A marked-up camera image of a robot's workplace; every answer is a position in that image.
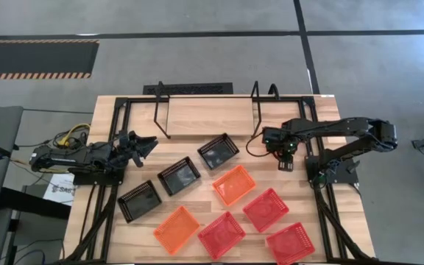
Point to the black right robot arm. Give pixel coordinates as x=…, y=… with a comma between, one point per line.
x=344, y=127

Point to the black metal table frame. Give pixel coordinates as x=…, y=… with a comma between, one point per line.
x=293, y=98

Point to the black support beam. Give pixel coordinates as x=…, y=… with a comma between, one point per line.
x=31, y=202

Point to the orange plastic mesh basket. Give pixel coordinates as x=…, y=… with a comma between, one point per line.
x=234, y=186
x=176, y=230

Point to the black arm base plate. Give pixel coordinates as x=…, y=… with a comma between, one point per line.
x=87, y=179
x=344, y=176

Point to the white printed paper sheet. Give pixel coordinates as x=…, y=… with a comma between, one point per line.
x=61, y=191

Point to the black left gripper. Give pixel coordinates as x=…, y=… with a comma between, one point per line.
x=123, y=151

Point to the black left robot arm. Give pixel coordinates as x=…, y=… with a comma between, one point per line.
x=68, y=156

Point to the red plastic mesh basket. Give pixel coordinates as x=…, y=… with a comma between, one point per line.
x=265, y=210
x=221, y=236
x=290, y=244

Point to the black plastic mesh basket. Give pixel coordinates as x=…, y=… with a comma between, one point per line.
x=139, y=202
x=218, y=152
x=179, y=176

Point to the wooden shelf with black frame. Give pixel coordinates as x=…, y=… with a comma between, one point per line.
x=208, y=117

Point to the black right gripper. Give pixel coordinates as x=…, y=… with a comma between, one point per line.
x=287, y=141

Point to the black mat with striped edges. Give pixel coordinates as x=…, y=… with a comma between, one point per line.
x=31, y=59

